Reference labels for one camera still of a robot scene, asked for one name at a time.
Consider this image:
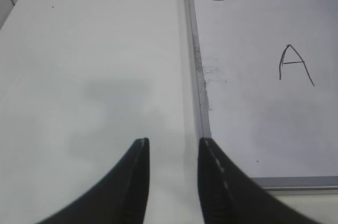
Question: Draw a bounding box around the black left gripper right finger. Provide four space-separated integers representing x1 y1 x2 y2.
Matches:
197 137 338 224

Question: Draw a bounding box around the white whiteboard with aluminium frame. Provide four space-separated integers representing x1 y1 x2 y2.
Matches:
184 0 337 178

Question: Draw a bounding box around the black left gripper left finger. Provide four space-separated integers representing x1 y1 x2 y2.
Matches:
42 138 149 223

